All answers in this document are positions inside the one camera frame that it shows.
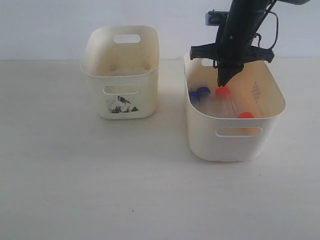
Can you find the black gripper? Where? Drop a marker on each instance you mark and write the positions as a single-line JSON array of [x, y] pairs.
[[233, 43]]

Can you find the orange-capped tube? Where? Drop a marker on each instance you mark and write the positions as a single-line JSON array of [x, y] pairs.
[[225, 106], [245, 115]]

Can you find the orange-capped tube front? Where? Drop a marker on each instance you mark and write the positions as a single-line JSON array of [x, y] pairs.
[[245, 115]]

